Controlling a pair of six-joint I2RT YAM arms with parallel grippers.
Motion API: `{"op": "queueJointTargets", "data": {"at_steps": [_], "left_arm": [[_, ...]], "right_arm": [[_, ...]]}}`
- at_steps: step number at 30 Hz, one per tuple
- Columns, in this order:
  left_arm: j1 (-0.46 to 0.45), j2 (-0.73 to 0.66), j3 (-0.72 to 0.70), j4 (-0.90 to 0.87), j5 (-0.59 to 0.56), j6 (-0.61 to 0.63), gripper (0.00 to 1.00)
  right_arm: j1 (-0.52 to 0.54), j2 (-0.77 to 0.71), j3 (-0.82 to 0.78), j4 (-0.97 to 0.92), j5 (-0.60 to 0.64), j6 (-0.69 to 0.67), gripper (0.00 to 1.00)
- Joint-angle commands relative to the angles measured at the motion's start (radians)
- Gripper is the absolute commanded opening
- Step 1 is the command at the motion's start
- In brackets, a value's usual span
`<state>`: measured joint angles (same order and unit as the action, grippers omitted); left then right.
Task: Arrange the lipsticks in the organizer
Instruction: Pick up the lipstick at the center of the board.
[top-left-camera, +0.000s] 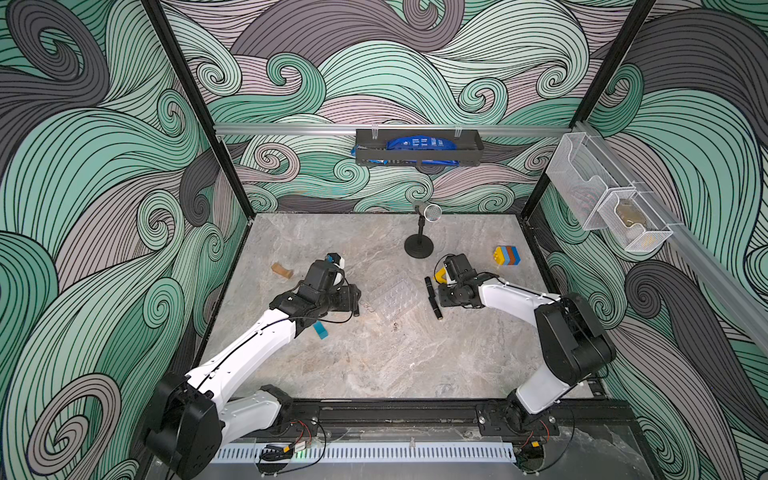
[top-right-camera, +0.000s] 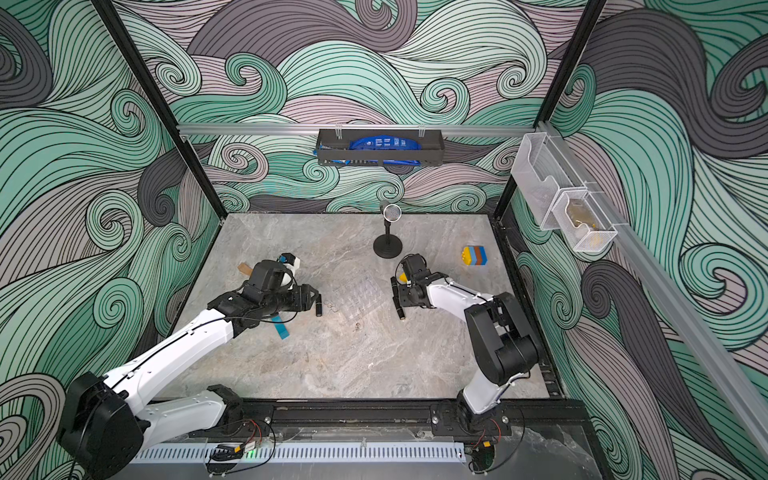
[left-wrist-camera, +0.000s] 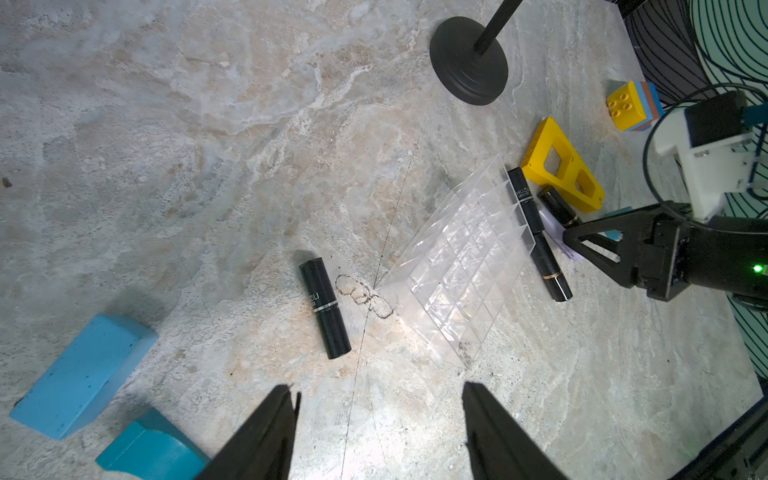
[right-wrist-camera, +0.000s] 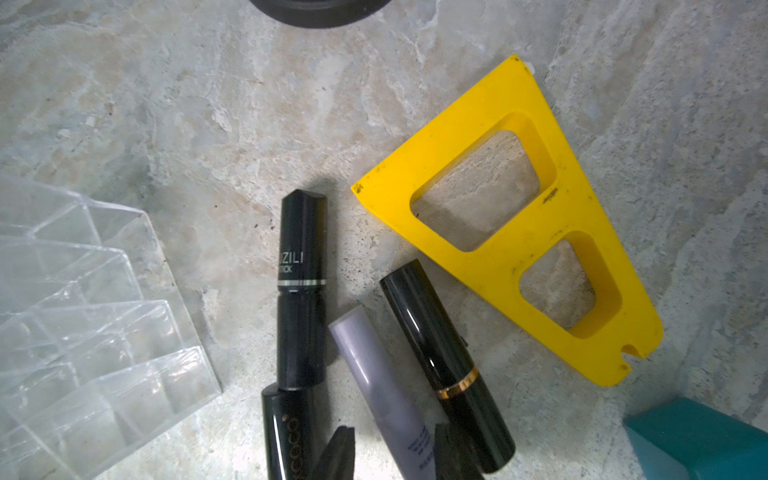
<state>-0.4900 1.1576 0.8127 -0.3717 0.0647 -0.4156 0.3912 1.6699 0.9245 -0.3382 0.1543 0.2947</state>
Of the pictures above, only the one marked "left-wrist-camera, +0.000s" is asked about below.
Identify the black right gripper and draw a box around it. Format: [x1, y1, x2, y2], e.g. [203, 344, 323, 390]
[563, 204, 767, 302]

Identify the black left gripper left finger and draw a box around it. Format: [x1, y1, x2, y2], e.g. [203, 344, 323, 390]
[196, 384, 301, 480]

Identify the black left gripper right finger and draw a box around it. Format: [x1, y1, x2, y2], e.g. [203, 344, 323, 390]
[462, 382, 567, 479]

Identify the short black lipstick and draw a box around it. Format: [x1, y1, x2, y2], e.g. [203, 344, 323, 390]
[538, 185, 582, 229]

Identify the black lipstick gold band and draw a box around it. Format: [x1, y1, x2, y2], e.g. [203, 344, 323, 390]
[531, 232, 573, 302]

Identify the black lipstick silver band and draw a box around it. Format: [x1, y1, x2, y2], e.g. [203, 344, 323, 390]
[299, 257, 351, 359]

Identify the clear acrylic lipstick organizer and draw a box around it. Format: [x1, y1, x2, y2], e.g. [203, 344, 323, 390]
[379, 157, 534, 367]

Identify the teal wedge block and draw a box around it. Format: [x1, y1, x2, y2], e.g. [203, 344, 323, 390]
[96, 408, 210, 479]

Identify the multicolour toy brick stack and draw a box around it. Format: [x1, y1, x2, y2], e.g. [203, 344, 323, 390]
[606, 81, 664, 131]

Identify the light blue foam block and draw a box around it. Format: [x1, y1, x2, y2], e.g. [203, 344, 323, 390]
[10, 315, 158, 440]

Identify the black microphone stand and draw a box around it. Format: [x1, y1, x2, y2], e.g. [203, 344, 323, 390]
[429, 0, 522, 106]

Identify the yellow triangular plastic frame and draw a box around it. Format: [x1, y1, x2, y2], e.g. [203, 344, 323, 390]
[521, 117, 605, 213]

